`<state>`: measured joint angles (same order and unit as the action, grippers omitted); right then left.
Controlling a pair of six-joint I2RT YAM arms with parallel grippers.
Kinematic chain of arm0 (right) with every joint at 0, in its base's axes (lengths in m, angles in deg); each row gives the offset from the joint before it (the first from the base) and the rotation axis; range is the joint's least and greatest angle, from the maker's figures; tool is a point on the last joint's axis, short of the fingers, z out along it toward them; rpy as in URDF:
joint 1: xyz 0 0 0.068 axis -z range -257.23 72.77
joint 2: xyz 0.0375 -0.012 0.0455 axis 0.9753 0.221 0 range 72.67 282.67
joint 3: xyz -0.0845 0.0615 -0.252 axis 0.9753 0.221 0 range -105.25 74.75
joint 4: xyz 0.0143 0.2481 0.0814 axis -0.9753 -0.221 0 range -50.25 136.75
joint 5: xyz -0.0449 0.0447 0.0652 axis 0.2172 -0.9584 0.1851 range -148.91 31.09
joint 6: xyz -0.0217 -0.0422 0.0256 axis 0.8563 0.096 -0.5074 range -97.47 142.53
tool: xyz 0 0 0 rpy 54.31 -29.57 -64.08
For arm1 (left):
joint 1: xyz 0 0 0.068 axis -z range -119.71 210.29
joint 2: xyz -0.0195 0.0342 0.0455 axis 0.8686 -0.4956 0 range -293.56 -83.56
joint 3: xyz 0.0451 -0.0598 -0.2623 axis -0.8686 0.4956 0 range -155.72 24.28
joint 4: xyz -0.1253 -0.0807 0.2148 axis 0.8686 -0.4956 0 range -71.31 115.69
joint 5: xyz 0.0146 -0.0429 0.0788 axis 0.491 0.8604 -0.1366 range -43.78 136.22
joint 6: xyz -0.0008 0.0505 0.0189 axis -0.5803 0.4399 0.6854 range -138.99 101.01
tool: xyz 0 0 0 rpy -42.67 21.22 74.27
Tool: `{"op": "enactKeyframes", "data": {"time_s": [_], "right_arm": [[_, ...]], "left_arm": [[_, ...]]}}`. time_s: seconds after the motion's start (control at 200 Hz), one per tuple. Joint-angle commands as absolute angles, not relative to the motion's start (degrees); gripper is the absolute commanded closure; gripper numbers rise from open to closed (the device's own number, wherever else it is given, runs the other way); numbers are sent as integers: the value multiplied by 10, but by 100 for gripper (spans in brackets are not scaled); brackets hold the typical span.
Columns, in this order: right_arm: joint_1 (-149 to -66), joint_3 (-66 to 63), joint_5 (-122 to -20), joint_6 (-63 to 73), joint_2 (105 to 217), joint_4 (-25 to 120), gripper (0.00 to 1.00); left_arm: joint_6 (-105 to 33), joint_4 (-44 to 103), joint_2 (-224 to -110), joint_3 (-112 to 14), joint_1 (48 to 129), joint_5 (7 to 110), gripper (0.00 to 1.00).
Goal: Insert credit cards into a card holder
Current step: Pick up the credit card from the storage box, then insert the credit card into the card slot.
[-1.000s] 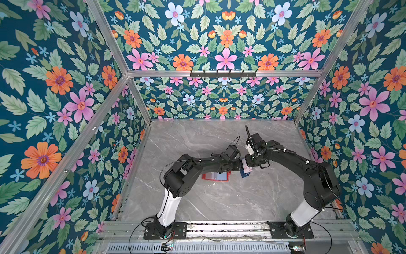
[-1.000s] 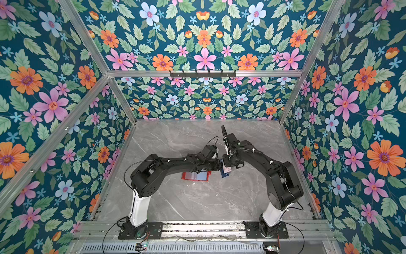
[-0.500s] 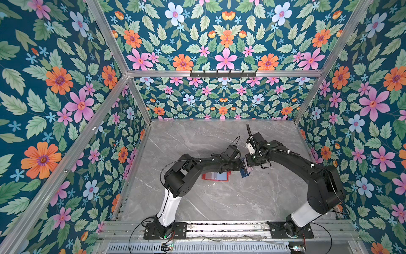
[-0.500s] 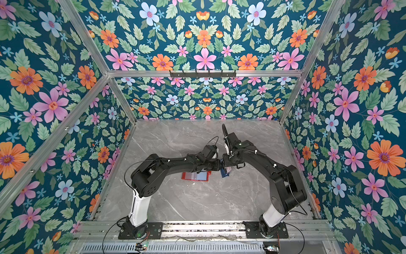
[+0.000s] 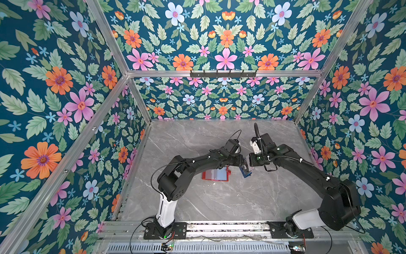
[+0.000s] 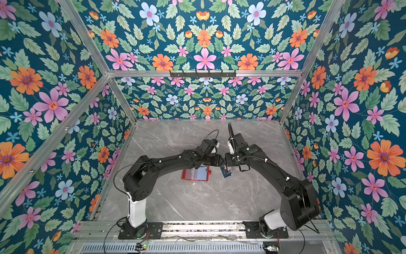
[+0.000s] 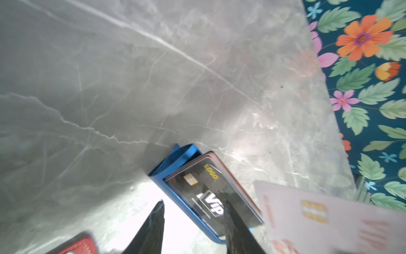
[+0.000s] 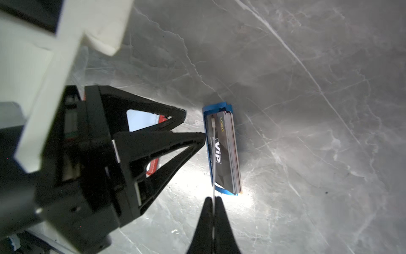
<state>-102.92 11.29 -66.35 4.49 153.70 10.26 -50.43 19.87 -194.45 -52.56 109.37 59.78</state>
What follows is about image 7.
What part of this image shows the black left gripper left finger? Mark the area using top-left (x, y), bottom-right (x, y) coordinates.
top-left (122, 201), bottom-right (165, 254)

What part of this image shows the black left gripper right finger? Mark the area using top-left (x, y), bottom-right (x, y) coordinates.
top-left (219, 194), bottom-right (265, 254)

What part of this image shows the pink VIP card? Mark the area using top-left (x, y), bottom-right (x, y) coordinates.
top-left (254, 181), bottom-right (406, 254)

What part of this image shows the red leather card holder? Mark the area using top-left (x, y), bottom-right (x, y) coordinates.
top-left (45, 232), bottom-right (99, 254)

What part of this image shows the black VIP card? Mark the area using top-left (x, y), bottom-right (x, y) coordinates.
top-left (163, 151), bottom-right (263, 242)

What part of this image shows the blue card stand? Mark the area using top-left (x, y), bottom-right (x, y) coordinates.
top-left (148, 143), bottom-right (254, 244)

